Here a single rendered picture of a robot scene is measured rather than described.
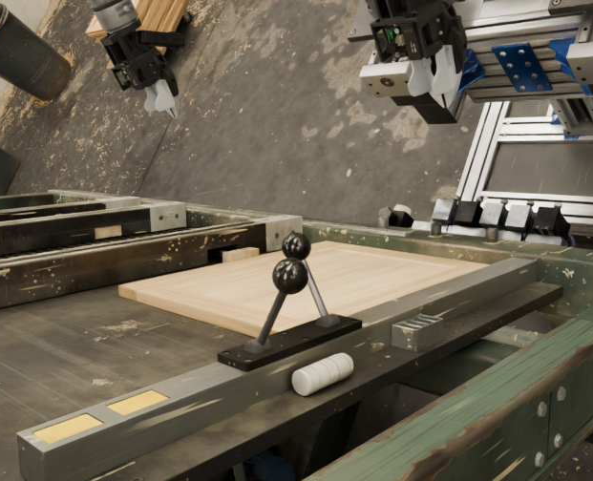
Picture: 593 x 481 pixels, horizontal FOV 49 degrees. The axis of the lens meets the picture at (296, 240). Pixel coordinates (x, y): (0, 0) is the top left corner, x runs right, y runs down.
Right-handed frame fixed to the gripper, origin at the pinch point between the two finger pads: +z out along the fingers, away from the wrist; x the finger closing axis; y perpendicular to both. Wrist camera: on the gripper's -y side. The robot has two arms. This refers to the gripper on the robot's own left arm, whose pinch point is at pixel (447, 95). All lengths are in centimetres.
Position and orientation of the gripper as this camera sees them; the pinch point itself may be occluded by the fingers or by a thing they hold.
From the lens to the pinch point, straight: 93.1
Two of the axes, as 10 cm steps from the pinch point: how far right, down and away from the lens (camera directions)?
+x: 7.1, 1.3, -6.9
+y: -6.1, 6.0, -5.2
